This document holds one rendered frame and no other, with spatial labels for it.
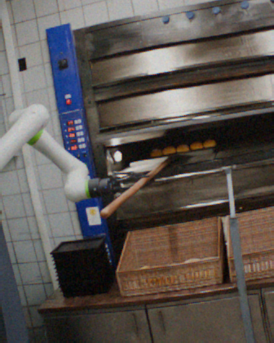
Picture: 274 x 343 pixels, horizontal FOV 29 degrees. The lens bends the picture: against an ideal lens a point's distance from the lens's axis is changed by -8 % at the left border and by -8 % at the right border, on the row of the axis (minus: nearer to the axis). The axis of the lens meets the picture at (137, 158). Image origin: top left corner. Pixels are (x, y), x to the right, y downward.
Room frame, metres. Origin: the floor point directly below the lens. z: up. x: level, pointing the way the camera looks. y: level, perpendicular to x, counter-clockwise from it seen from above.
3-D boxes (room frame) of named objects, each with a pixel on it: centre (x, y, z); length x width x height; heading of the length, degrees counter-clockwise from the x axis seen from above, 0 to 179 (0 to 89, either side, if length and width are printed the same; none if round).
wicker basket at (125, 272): (2.89, -0.09, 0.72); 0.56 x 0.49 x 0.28; 79
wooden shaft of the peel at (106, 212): (2.67, -0.02, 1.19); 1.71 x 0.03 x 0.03; 168
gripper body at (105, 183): (2.64, 0.15, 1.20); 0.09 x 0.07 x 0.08; 78
